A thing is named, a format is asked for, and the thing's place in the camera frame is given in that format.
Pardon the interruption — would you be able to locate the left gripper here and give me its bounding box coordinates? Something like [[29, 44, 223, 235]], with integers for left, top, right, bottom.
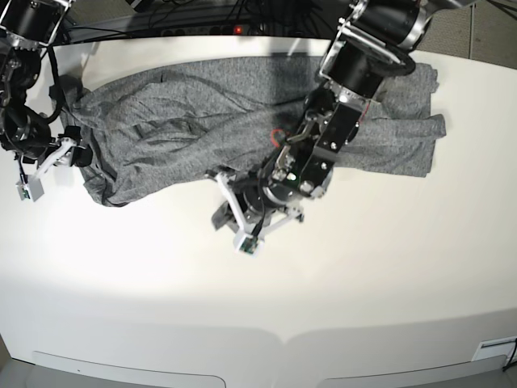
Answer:
[[211, 173, 303, 231]]

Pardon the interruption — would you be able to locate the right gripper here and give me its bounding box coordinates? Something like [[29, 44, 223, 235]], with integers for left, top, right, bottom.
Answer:
[[7, 112, 93, 170]]

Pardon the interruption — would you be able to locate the grey long-sleeve T-shirt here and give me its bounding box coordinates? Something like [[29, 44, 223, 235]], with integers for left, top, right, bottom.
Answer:
[[60, 56, 446, 207]]

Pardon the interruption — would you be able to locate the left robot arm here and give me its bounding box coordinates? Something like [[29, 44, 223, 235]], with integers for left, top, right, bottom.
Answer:
[[212, 1, 472, 237]]

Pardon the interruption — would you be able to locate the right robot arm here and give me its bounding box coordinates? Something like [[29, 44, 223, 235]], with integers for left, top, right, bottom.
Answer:
[[1, 1, 93, 167]]

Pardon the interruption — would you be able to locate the white power strip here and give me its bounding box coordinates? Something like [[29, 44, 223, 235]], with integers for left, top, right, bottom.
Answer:
[[160, 24, 250, 36]]

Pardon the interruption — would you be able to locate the white label plate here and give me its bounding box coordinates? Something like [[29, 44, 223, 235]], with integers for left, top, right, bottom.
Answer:
[[472, 336, 516, 363]]

